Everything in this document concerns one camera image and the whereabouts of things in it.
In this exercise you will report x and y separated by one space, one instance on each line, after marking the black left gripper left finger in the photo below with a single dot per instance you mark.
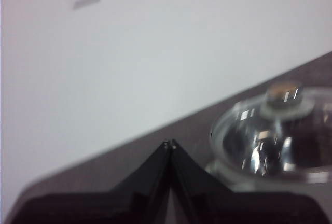
116 206

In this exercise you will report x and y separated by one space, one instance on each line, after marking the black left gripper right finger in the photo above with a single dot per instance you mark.
233 208

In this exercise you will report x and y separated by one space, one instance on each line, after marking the pale green electric steamer pot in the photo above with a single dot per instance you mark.
259 182

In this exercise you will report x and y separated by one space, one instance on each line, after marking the glass lid with green knob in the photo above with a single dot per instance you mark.
282 136

